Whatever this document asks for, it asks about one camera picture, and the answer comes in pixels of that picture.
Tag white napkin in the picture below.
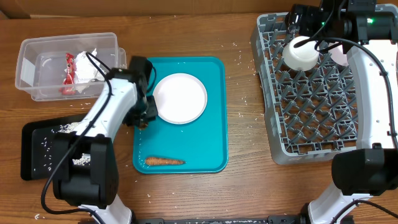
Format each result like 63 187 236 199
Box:
74 51 105 93

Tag grey dishwasher rack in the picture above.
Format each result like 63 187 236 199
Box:
251 12 358 164

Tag small white bowl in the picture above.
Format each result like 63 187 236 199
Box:
329 45 348 67

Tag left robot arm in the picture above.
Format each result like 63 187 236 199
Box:
40 56 157 223

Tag red snack wrapper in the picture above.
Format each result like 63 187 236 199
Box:
60 53 76 95

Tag brown food scrap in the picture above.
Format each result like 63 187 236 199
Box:
137 123 148 130

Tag pile of white rice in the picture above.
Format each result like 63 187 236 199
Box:
39 122 91 172

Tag carrot piece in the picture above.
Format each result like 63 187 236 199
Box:
145 157 185 166

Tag clear plastic bin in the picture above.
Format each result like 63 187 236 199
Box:
15 32 127 101

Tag large white plate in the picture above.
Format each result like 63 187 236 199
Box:
153 73 208 124

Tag teal serving tray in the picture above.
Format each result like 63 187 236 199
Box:
132 57 228 174

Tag pale green bowl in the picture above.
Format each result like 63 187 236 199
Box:
282 36 319 71

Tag black tray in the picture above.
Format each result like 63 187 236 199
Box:
21 114 85 181

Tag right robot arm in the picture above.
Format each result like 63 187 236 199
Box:
285 1 397 223

